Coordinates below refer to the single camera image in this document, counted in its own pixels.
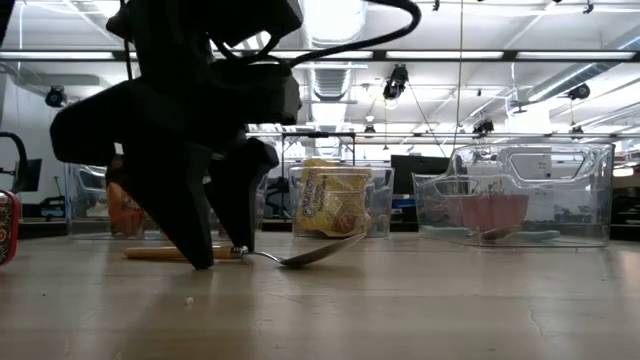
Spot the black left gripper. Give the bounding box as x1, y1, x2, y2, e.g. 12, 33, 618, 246
49, 62, 304, 271

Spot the orange taco seasoning packet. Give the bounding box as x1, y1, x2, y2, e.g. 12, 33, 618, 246
105, 154, 147, 239

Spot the spoon with orange handle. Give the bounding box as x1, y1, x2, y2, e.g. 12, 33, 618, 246
123, 232, 367, 270

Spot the yellow creamy chicken ramen packet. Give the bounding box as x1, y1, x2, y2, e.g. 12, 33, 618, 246
295, 157, 374, 239

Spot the clear plastic bin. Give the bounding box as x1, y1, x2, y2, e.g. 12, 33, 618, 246
63, 162, 270, 241
412, 142, 616, 250
288, 164, 396, 240

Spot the small black monitor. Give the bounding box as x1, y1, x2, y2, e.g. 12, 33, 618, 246
13, 158, 44, 194

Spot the large black monitor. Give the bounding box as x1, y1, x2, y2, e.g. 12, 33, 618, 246
390, 154, 451, 197

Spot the pink plastic bowl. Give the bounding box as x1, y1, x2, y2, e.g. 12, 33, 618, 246
446, 193, 531, 234

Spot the black metal background frame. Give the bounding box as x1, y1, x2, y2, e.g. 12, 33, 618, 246
279, 131, 357, 166

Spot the black curved cable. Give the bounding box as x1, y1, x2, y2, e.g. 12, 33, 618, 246
0, 130, 30, 193

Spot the thick black camera cable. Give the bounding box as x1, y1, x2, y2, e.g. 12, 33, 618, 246
287, 0, 423, 69

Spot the silver ceiling air duct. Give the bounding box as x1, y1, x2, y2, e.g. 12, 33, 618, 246
298, 0, 369, 101

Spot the thin hanging wire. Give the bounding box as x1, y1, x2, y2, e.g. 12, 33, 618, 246
451, 0, 464, 161

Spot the black overhead frame bar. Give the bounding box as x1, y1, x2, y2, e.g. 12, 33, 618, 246
0, 48, 640, 63

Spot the spoon with teal handle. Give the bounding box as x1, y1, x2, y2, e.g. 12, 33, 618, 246
514, 228, 562, 242

